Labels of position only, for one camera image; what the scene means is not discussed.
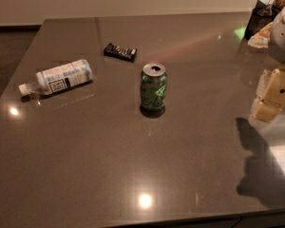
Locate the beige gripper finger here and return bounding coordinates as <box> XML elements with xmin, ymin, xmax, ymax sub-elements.
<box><xmin>256</xmin><ymin>69</ymin><xmax>272</xmax><ymax>96</ymax></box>
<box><xmin>251</xmin><ymin>67</ymin><xmax>285</xmax><ymax>123</ymax></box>

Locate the green soda can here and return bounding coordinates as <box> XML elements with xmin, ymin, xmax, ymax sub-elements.
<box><xmin>140</xmin><ymin>62</ymin><xmax>167</xmax><ymax>112</ymax></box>

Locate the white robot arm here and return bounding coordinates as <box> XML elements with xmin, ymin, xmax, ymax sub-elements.
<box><xmin>251</xmin><ymin>7</ymin><xmax>285</xmax><ymax>123</ymax></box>

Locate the clear plastic water bottle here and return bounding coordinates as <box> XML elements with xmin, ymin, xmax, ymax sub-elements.
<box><xmin>19</xmin><ymin>59</ymin><xmax>93</xmax><ymax>96</ymax></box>

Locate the white crumpled packet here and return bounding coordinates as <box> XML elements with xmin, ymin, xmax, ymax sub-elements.
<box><xmin>248</xmin><ymin>23</ymin><xmax>273</xmax><ymax>48</ymax></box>

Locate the black bag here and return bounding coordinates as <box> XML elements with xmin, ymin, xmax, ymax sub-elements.
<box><xmin>244</xmin><ymin>0</ymin><xmax>280</xmax><ymax>40</ymax></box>

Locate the black candy bar wrapper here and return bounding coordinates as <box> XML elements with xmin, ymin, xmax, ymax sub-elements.
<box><xmin>104</xmin><ymin>43</ymin><xmax>138</xmax><ymax>63</ymax></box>

